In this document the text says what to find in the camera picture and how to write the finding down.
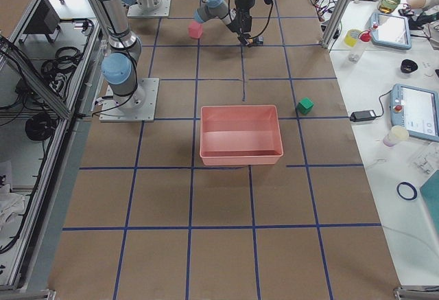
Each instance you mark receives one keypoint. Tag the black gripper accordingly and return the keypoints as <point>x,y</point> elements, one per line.
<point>244,16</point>

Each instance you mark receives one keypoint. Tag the pink cube centre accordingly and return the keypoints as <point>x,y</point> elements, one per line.
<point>195,30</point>

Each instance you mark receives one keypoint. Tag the green cube table edge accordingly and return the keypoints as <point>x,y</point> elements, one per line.
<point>304,106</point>

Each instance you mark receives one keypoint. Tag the pink plastic bin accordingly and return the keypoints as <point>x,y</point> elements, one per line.
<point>240,135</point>

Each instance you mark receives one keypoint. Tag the yellow tape roll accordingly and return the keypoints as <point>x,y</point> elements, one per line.
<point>351,37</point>

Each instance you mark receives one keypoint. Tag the red cap squeeze bottle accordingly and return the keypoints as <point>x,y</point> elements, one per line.
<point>360,46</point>

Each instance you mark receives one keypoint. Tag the black power adapter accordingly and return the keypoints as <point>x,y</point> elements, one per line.
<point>363,116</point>

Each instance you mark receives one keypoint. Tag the teach pendant far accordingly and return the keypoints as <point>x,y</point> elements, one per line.
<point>390,30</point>

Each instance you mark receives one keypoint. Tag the teach pendant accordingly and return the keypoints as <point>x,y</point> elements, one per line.
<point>416,110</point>
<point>390,30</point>

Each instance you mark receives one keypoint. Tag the black bowl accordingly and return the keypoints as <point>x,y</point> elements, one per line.
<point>408,66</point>

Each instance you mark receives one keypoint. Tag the white plastic cup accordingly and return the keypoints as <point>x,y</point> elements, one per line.
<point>396,135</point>

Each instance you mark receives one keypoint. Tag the teach pendant near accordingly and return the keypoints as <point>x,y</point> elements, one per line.
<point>416,110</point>

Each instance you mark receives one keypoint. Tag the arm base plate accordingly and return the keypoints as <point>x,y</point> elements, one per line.
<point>146,9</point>
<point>140,107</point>

